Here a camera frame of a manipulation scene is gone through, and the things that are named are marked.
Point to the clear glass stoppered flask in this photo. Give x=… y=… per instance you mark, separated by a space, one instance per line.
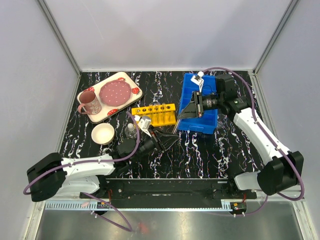
x=131 y=131

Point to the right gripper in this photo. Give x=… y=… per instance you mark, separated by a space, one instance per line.
x=193 y=109

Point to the beige ceramic mortar bowl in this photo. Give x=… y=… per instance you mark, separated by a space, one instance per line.
x=103 y=134

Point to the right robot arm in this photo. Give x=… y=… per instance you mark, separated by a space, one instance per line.
x=282 y=167

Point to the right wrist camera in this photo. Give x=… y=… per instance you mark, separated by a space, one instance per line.
x=198 y=80

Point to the pink mug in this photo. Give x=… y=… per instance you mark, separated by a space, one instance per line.
x=89 y=103

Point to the blue divided plastic bin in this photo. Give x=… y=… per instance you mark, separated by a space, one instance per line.
x=206 y=124

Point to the yellow test tube rack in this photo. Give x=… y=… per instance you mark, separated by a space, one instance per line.
x=160 y=114

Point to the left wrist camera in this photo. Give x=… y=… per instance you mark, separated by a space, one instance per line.
x=144 y=123

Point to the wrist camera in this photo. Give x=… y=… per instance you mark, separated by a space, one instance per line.
x=198 y=80
x=144 y=123

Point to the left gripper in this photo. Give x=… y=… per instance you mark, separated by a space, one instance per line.
x=160 y=141

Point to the pink polka dot plate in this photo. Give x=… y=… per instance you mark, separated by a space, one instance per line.
x=115 y=93

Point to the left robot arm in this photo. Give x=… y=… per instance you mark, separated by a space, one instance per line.
x=59 y=176

